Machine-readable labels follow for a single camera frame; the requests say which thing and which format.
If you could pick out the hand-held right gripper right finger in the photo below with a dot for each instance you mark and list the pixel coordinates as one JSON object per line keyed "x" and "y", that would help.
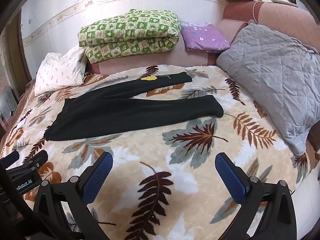
{"x": 231, "y": 180}

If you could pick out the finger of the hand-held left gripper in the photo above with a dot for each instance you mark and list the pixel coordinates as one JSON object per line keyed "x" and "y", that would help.
{"x": 37, "y": 159}
{"x": 10, "y": 158}

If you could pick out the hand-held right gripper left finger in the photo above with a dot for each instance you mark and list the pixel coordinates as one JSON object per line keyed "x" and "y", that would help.
{"x": 97, "y": 177}

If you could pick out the black pants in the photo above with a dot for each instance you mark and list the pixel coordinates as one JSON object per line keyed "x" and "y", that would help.
{"x": 112, "y": 115}

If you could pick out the leaf print blanket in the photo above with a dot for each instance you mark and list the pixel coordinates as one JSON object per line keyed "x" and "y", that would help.
{"x": 175, "y": 180}

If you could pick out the white patterned pillow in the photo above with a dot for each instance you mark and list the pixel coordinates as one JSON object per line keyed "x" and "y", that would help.
{"x": 60, "y": 72}

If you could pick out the yellow tag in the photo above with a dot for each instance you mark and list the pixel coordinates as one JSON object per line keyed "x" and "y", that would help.
{"x": 149, "y": 78}

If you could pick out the grey quilted pillow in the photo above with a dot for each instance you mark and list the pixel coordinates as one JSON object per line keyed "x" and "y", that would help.
{"x": 272, "y": 75}

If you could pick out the purple floral folded cloth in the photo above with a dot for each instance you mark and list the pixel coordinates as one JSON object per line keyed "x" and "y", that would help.
{"x": 203, "y": 37}

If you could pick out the green checkered folded quilt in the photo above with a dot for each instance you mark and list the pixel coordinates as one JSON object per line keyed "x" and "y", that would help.
{"x": 130, "y": 30}

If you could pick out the pink padded bed frame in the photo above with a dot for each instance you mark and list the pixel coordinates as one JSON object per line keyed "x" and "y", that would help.
{"x": 275, "y": 15}

